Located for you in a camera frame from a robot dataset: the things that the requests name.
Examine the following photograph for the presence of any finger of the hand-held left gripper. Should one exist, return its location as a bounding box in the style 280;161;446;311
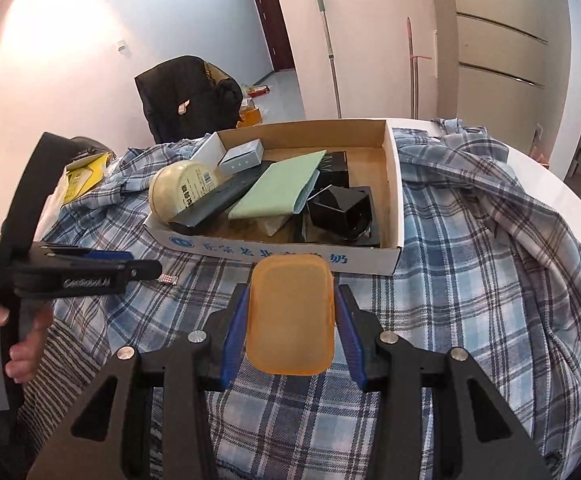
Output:
84;259;164;292
34;244;134;262

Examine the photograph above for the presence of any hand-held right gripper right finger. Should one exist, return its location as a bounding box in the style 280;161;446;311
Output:
335;284;555;480

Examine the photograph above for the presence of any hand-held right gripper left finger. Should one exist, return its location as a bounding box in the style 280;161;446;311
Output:
26;282;251;480

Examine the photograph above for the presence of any orange plastic soap box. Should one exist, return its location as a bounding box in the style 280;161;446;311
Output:
244;254;335;377

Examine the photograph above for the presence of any cream tape roll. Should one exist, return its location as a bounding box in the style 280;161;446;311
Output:
149;161;221;223

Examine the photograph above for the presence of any black remote control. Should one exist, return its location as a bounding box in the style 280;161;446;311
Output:
168;160;274;236

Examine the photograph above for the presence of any black square tray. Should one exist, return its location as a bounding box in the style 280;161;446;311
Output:
298;184;384;248

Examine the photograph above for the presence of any small silver box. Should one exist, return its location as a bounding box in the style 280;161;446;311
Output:
219;140;264;176

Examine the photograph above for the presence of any shallow cardboard box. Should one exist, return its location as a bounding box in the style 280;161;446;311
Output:
143;118;405;277

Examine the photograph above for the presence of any light green pouch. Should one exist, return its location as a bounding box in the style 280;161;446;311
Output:
228;149;327;221

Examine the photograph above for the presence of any black box with white print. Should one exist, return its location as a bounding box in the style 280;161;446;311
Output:
315;151;350;191

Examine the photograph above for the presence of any person's left hand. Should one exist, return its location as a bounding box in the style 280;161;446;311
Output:
0;290;55;385

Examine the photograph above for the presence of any yellow box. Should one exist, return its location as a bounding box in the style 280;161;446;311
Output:
63;152;111;206

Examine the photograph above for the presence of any grey bag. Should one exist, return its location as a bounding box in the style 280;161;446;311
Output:
68;135;114;161

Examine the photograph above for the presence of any blue plaid shirt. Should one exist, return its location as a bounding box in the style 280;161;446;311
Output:
18;117;581;480

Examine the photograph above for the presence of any black jacket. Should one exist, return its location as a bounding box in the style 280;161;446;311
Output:
134;55;244;145

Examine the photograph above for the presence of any tan patterned fabric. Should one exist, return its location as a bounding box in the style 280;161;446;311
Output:
203;60;234;86

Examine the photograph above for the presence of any dark brown door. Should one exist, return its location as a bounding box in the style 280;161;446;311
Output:
245;0;296;72

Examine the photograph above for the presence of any beige refrigerator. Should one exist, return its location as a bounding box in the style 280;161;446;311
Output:
428;0;571;178

